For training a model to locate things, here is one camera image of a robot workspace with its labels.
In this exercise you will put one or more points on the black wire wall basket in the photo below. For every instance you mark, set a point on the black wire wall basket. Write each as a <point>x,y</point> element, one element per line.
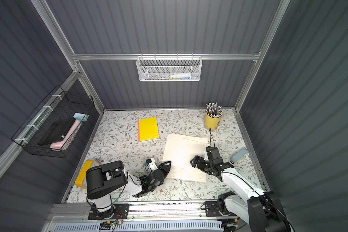
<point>62,105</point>

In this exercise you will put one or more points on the yellow cover notebook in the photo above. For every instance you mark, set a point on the yellow cover notebook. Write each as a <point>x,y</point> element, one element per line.
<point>148,129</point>

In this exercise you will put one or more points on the cream lined notebook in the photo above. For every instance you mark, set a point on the cream lined notebook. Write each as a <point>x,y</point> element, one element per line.
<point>180,150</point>

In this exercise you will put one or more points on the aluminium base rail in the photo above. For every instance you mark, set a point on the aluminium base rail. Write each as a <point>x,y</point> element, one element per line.
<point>144,211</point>

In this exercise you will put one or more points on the bundle of pencils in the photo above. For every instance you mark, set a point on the bundle of pencils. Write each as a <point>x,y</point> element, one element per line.
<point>213,110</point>

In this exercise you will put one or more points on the light blue phone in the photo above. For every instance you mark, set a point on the light blue phone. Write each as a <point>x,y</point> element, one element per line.
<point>238,155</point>

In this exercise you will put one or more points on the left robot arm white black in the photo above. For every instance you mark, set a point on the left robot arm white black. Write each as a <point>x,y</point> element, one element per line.
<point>102,180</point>

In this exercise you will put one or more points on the black pouch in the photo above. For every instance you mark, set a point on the black pouch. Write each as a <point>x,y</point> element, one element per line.
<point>56,132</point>

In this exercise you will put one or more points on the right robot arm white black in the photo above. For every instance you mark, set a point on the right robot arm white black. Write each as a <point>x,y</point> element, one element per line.
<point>261,210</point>

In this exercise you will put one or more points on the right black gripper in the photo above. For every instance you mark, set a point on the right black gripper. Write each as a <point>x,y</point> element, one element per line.
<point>207,162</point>

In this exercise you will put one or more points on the yellow framed box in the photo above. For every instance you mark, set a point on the yellow framed box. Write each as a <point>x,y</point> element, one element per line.
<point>81,178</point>

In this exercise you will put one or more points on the white wire mesh basket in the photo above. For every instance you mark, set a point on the white wire mesh basket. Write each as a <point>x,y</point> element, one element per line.
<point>156,70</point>

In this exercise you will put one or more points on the yellow pencil cup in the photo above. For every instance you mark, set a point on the yellow pencil cup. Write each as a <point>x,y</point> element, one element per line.
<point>211,122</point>

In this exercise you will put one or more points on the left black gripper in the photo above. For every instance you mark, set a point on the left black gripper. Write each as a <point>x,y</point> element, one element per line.
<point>161,171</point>

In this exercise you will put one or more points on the white tube in basket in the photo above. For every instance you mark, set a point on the white tube in basket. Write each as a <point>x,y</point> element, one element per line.
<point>181,75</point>

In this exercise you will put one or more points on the pink stapler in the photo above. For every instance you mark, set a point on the pink stapler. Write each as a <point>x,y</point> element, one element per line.
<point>69,137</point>

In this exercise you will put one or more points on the light blue sticky notes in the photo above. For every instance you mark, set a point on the light blue sticky notes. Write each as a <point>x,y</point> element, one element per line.
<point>81,117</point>

